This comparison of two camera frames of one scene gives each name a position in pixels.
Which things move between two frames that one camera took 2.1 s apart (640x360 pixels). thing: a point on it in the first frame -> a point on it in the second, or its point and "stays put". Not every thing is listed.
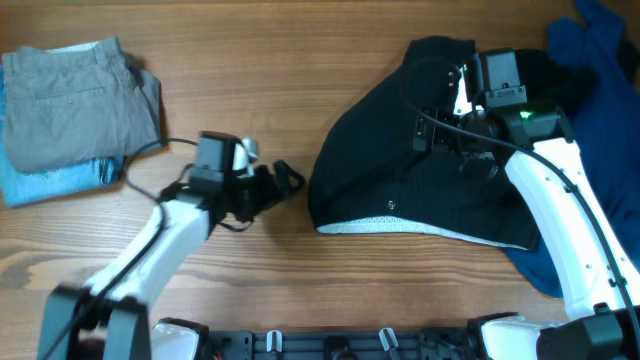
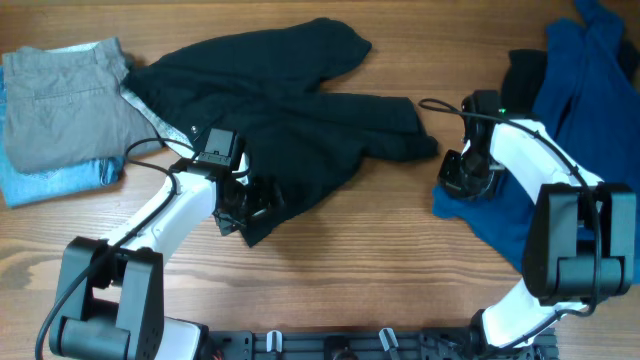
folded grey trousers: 78,104 stays put
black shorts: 366,173 -> 268,84
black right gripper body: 426,128 -> 461,176
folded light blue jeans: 20,187 stays put
